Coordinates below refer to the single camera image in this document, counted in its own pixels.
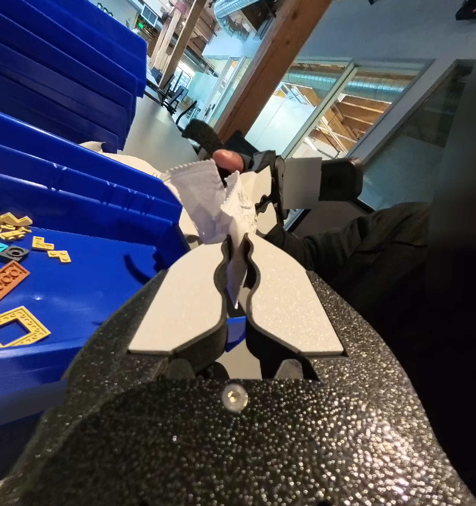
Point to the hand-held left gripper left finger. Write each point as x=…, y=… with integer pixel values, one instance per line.
x=178, y=312

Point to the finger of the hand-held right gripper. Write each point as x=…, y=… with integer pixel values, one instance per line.
x=267, y=221
x=261, y=184

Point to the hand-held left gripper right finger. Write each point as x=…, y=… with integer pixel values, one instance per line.
x=297, y=312

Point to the blue plastic bin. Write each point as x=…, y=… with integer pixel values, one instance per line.
x=83, y=296

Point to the pile of tan toy bricks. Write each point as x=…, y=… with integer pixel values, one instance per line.
x=12, y=227

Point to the person's right forearm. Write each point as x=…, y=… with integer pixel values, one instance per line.
x=360, y=245

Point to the person's right hand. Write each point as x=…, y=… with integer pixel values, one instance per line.
x=226, y=160

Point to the wooden pillar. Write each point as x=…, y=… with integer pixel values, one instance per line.
x=269, y=59

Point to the person's black jacket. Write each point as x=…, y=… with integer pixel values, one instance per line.
x=459, y=276

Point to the brown long toy plate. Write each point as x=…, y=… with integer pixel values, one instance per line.
x=4, y=286

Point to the stack of blue bins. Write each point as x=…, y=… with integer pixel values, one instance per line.
x=64, y=59

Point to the tan frame toy brick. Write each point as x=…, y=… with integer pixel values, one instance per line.
x=40, y=333

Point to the slim wooden post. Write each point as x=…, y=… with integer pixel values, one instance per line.
x=182, y=35

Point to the silver ventilation duct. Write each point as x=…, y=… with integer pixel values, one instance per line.
x=230, y=12

